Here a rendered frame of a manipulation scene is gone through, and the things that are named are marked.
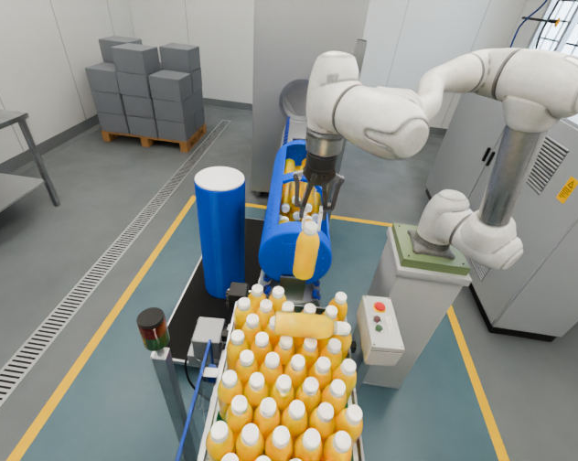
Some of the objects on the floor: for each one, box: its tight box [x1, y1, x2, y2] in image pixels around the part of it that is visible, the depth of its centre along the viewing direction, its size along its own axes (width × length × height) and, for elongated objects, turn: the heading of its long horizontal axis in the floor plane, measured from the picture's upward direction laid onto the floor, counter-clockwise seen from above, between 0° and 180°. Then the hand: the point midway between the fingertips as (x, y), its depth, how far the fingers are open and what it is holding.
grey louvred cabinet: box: [425, 92, 578, 342], centre depth 277 cm, size 54×215×145 cm, turn 167°
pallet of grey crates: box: [85, 36, 207, 153], centre depth 431 cm, size 120×80×119 cm
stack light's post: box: [152, 348, 187, 445], centre depth 120 cm, size 4×4×110 cm
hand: (312, 218), depth 89 cm, fingers closed on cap, 4 cm apart
